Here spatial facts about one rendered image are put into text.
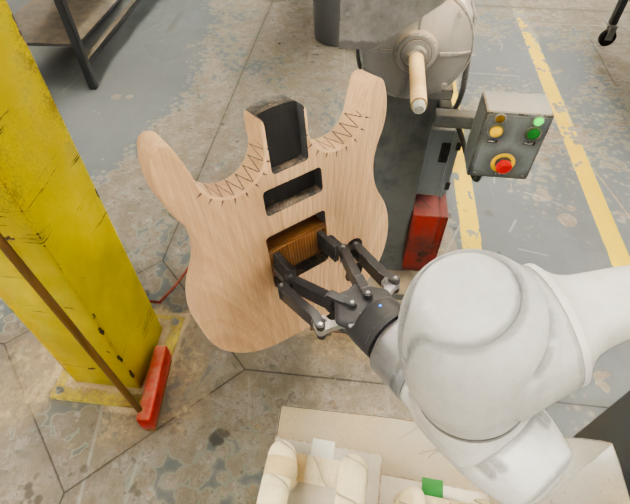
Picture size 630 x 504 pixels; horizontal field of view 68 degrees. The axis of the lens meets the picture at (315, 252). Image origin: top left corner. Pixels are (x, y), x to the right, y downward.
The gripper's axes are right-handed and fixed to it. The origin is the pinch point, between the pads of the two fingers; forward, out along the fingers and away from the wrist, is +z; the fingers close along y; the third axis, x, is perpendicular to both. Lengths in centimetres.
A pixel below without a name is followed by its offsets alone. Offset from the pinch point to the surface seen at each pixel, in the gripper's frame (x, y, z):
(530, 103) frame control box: -8, 78, 16
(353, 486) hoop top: -5.5, -13.3, -29.0
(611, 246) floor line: -121, 186, 17
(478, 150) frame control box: -19, 67, 20
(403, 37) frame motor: 10, 50, 32
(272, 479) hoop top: -4.8, -19.9, -23.4
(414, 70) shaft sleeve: 7, 45, 23
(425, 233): -65, 74, 40
